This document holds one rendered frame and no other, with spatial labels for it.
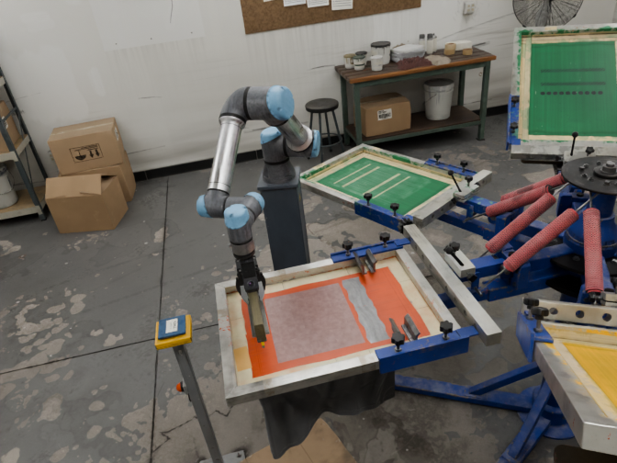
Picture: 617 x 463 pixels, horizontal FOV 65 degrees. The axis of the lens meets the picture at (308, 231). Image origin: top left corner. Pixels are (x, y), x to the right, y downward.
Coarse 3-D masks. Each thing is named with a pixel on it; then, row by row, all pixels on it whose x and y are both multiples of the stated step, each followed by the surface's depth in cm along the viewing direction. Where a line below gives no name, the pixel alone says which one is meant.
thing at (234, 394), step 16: (384, 256) 202; (400, 256) 197; (272, 272) 198; (288, 272) 196; (304, 272) 197; (320, 272) 199; (416, 272) 188; (224, 288) 192; (432, 288) 179; (224, 304) 184; (432, 304) 172; (224, 320) 176; (448, 320) 164; (224, 336) 169; (224, 352) 163; (224, 368) 156; (320, 368) 152; (336, 368) 152; (352, 368) 152; (368, 368) 153; (224, 384) 151; (256, 384) 150; (272, 384) 149; (288, 384) 149; (304, 384) 150; (240, 400) 148
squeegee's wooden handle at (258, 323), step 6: (252, 294) 162; (252, 300) 159; (258, 300) 160; (252, 306) 157; (258, 306) 157; (252, 312) 155; (258, 312) 154; (252, 318) 153; (258, 318) 152; (258, 324) 150; (258, 330) 151; (264, 330) 154; (258, 336) 152; (264, 336) 152; (258, 342) 153
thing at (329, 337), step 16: (384, 304) 179; (400, 304) 179; (320, 320) 176; (336, 320) 175; (352, 320) 174; (384, 320) 173; (400, 320) 172; (416, 320) 171; (272, 336) 171; (288, 336) 171; (304, 336) 170; (320, 336) 169; (336, 336) 168; (352, 336) 167; (256, 352) 166; (272, 352) 165; (288, 352) 164; (304, 352) 164; (320, 352) 163; (336, 352) 162; (352, 352) 161; (256, 368) 160; (272, 368) 159
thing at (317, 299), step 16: (368, 272) 197; (384, 272) 196; (288, 288) 193; (304, 288) 192; (320, 288) 191; (336, 288) 190; (368, 288) 188; (384, 288) 187; (400, 288) 186; (272, 304) 186; (288, 304) 185; (304, 304) 184; (320, 304) 183; (336, 304) 182; (352, 304) 181; (272, 320) 179; (288, 320) 178; (304, 320) 177
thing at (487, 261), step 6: (480, 258) 183; (486, 258) 182; (492, 258) 182; (474, 264) 180; (480, 264) 180; (486, 264) 179; (492, 264) 179; (498, 264) 179; (480, 270) 179; (486, 270) 179; (492, 270) 180; (456, 276) 178; (480, 276) 180; (486, 276) 181
